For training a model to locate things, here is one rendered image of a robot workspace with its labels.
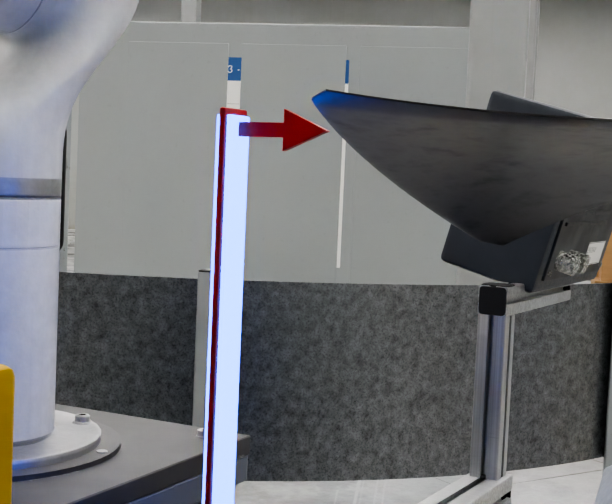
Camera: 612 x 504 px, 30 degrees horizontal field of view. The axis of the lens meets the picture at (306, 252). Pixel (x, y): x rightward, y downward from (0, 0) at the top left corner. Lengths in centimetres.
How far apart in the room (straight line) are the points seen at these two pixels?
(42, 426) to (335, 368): 147
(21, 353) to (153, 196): 604
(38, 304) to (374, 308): 151
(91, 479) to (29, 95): 27
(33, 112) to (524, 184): 35
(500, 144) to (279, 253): 609
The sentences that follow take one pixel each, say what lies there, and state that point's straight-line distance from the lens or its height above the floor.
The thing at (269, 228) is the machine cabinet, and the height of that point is 86.
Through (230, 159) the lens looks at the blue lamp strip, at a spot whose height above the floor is 116.
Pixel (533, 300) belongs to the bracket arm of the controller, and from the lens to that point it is 123.
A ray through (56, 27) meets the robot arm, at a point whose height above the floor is 125.
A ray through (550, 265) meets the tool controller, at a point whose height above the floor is 107.
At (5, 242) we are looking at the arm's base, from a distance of 81.
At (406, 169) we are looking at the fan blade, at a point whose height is 116.
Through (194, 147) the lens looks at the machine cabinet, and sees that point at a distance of 678.
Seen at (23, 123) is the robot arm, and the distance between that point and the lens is 81.
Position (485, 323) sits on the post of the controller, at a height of 102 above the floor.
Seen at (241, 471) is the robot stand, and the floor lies 92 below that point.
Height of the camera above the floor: 115
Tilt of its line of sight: 4 degrees down
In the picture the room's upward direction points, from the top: 3 degrees clockwise
